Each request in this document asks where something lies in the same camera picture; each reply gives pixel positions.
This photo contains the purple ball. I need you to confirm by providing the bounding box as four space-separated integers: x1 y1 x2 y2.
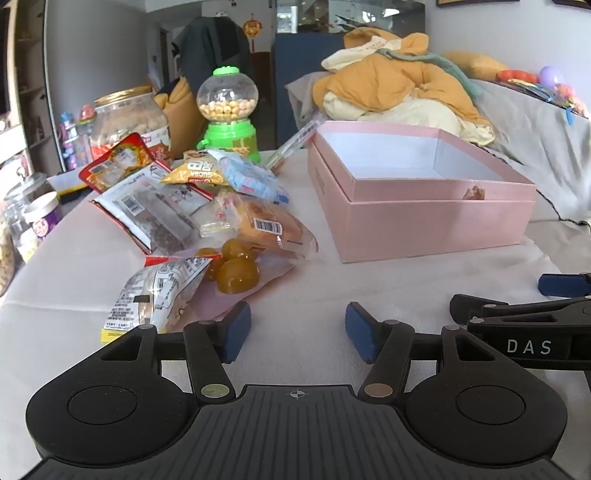
538 66 565 88

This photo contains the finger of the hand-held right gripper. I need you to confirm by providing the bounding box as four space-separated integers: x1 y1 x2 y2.
450 294 591 334
538 272 591 297

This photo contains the clear bread packet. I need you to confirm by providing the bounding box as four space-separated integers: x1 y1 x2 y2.
191 193 319 265

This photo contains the white tray with yellow edge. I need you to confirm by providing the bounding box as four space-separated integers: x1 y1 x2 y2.
46 173 100 204

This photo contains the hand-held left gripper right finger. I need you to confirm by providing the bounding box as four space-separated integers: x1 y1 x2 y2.
345 302 499 401

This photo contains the pink cardboard box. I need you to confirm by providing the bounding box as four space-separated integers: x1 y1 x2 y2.
307 121 537 264

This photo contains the purple label paper cup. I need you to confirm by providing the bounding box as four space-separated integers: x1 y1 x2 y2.
22 191 63 241

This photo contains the yellow snack packet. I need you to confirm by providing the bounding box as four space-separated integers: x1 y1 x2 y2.
161 150 232 188

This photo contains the small glass jar with lid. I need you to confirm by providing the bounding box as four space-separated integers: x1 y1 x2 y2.
0 173 58 264

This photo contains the colourful toy set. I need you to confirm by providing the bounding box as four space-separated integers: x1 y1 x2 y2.
58 105 96 169

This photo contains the long clear packet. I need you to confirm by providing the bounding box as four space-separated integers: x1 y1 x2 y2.
263 119 326 174

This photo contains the orange cushion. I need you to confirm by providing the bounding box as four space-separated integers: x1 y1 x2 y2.
441 51 511 81

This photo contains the plastic jar with gold lid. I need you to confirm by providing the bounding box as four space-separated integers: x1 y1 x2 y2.
90 85 172 162

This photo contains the pile of yellow bedding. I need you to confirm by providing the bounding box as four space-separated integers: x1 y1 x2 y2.
313 27 497 144

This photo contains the green gumball machine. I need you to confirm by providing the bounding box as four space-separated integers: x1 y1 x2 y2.
196 67 262 162

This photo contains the blue cabinet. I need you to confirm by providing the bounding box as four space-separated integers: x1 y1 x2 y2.
272 32 352 144

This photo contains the large glass jar of peanuts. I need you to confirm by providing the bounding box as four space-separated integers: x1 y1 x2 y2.
0 217 26 296

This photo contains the black cable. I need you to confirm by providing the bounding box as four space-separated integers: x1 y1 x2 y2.
536 185 591 227

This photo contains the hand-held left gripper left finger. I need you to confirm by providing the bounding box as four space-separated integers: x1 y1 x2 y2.
99 301 252 401

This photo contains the orange hanging lantern decoration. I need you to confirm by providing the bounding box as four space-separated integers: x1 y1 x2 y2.
243 14 262 54

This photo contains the blue and white candy packet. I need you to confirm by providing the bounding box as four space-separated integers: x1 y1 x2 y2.
208 148 291 206

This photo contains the white snack packet red edge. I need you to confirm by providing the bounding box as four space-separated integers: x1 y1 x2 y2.
100 255 214 343

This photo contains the dark jacket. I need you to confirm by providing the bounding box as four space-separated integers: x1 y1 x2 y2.
171 16 252 90

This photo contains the pink bag of yellow jellies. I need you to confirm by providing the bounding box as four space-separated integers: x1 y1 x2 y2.
175 235 305 321

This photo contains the wooden shelf unit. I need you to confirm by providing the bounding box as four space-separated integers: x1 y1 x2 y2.
0 0 65 176

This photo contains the clear packet with dark contents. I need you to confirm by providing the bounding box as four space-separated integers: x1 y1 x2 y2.
91 164 215 256

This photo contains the grey covered sofa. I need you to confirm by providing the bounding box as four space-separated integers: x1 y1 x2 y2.
284 69 591 224

